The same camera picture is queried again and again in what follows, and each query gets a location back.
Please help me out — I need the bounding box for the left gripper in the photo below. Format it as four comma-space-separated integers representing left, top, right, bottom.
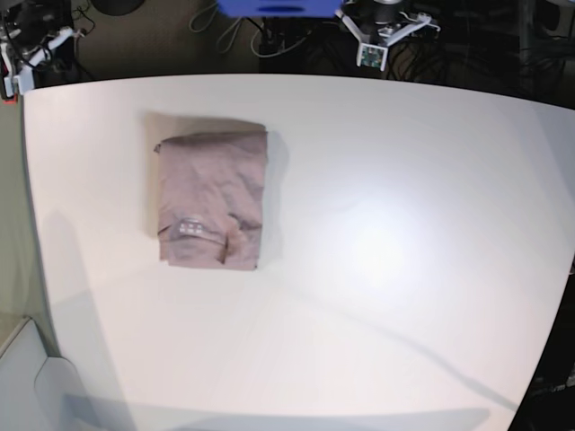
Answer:
335, 9, 441, 48

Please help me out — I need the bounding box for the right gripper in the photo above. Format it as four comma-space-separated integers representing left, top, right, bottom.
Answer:
1, 26, 88, 79

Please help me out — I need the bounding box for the mauve t-shirt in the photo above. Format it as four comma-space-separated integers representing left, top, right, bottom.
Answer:
155, 130, 268, 270

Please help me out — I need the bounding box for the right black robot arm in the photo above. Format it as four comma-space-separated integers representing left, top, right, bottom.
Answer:
1, 1, 91, 83

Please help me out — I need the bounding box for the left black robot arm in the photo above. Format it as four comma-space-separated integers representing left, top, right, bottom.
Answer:
335, 0, 441, 48

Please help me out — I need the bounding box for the blue box at top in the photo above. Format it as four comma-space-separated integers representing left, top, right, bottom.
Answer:
217, 0, 342, 18

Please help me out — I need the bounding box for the white side table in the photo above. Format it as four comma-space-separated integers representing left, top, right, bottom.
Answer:
1, 319, 83, 431

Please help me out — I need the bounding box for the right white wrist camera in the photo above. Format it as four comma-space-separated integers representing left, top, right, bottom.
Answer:
4, 71, 35, 99

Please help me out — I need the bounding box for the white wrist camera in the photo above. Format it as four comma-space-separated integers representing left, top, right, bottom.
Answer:
356, 43, 388, 72
4, 71, 35, 99

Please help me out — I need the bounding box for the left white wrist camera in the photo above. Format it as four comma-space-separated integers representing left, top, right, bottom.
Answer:
356, 43, 388, 72

